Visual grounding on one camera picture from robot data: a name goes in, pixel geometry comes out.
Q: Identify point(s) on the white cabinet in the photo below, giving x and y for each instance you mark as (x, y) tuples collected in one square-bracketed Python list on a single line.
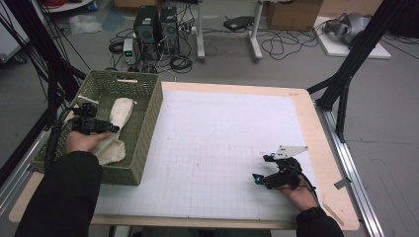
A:
[(10, 42)]

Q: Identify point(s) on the teal floor sheet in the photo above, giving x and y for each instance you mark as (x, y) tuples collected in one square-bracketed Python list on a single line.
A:
[(113, 21)]

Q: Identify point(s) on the black flat case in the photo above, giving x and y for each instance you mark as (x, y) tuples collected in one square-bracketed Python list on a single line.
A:
[(238, 23)]

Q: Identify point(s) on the black computer tower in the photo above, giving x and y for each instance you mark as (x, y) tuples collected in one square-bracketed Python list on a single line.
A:
[(146, 33), (169, 31)]

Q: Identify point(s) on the grey tape piece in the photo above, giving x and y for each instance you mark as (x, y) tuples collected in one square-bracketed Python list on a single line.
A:
[(342, 183)]

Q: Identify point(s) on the aluminium rail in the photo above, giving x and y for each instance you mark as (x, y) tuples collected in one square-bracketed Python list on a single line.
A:
[(16, 177), (355, 184)]

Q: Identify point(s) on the grey robot head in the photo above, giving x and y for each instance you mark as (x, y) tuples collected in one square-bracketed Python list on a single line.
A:
[(352, 26)]

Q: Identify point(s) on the green woven basket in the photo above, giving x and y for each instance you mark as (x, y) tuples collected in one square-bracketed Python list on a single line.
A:
[(141, 108)]

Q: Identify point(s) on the white grid mat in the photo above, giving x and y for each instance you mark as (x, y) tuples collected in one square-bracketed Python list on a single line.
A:
[(214, 148)]

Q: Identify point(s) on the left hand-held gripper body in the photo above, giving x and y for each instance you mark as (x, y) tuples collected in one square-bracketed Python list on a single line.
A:
[(89, 125)]

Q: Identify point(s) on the clear plastic bag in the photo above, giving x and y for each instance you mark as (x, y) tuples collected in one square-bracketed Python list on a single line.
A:
[(85, 23)]

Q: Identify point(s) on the white round tabletop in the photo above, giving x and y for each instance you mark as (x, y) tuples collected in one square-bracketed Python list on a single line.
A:
[(74, 6)]

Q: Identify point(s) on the grey bench power supply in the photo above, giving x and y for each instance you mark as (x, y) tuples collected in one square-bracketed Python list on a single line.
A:
[(129, 51)]

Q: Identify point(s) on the person's left hand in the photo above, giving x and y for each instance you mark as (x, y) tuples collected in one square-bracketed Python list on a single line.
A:
[(84, 141)]

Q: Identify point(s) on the white desk leg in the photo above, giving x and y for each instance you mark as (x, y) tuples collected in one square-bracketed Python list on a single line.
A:
[(200, 33), (256, 36)]

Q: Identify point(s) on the white floor board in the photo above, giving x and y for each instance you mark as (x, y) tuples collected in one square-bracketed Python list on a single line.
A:
[(332, 49)]

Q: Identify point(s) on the person's right hand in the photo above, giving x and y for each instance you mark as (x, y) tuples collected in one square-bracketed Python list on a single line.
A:
[(301, 197)]

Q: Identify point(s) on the thin wooden stick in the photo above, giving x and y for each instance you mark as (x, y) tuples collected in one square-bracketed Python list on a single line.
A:
[(333, 214)]

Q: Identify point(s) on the cream printed cloth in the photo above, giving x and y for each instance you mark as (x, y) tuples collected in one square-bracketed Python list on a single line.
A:
[(120, 112)]

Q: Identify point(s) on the large cardboard box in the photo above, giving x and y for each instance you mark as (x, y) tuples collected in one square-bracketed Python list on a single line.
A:
[(293, 16)]

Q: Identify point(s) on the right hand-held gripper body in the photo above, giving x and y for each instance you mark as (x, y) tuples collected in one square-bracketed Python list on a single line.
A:
[(283, 177)]

